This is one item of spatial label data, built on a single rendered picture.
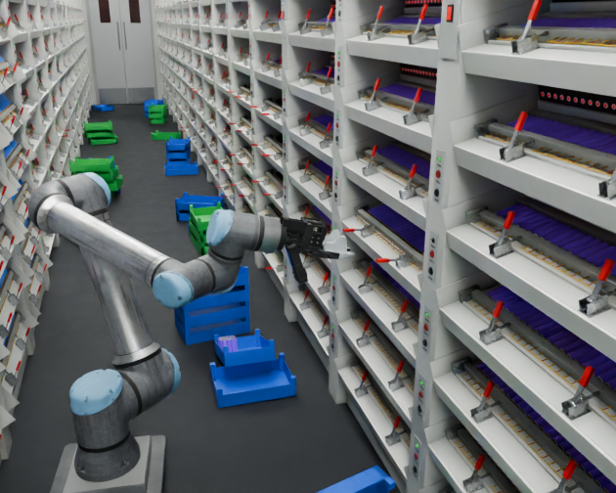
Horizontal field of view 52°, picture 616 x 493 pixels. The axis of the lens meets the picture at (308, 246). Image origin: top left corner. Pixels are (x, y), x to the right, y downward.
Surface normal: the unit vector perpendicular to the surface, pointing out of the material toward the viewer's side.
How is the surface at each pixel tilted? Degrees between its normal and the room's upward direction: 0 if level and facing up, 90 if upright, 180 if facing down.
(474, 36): 90
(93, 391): 6
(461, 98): 90
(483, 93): 90
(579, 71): 106
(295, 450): 0
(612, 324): 16
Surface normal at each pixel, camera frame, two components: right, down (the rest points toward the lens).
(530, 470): -0.26, -0.88
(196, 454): 0.00, -0.94
